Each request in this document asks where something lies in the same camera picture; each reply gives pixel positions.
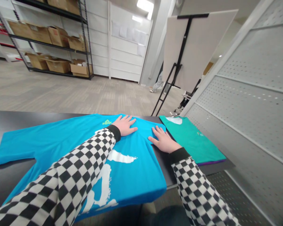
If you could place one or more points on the white shelf rack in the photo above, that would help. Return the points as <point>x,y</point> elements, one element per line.
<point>0,44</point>

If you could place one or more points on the ceiling light panel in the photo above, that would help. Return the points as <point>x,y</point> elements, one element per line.
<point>145,4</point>

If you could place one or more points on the white board on black easel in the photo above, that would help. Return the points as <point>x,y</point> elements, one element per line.
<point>202,47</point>

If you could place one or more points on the white panel wall with papers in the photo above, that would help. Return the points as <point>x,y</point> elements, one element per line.
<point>125,51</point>

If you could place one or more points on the person's right hand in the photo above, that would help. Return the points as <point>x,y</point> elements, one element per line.
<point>166,143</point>

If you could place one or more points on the black shelf with cartons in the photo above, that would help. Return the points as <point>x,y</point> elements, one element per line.
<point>52,35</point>

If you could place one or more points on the folded green t-shirt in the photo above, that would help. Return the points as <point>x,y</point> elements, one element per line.
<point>193,141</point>

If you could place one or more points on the white perforated partition panel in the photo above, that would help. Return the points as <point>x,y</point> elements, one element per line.
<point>254,89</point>

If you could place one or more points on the person's left hand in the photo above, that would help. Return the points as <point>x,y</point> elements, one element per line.
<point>123,127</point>

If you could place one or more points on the folded purple garment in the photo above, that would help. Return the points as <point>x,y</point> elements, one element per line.
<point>212,162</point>

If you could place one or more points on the blue printed t-shirt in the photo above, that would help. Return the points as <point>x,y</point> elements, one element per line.
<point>49,146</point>

